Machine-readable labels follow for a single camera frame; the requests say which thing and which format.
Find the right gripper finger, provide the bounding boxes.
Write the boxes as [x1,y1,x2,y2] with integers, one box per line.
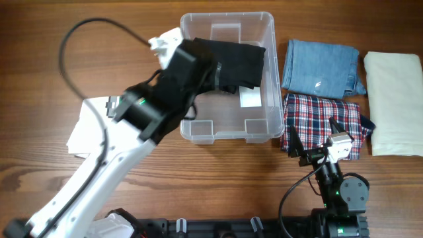
[288,126,304,157]
[329,117,354,141]

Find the red plaid shirt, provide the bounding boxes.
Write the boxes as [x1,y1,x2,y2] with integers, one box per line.
[280,93,375,160]

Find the black garment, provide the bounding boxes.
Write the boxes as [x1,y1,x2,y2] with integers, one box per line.
[194,38,266,94]

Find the blue denim jeans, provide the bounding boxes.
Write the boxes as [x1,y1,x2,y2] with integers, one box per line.
[282,39,366,99]

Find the cream cloth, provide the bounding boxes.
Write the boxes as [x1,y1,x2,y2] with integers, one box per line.
[364,52,422,156]

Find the white printed t-shirt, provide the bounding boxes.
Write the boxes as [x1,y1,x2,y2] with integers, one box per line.
[67,96,120,158]

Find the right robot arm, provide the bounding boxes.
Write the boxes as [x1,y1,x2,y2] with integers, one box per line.
[282,117,369,237]

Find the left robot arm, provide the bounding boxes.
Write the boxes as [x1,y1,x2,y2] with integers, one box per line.
[3,40,216,237]

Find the clear plastic storage bin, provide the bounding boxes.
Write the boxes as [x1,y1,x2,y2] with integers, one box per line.
[180,12,285,144]

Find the white label in bin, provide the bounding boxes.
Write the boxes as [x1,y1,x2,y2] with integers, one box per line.
[239,87,262,108]

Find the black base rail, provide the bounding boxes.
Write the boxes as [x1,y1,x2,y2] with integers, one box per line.
[132,216,368,238]

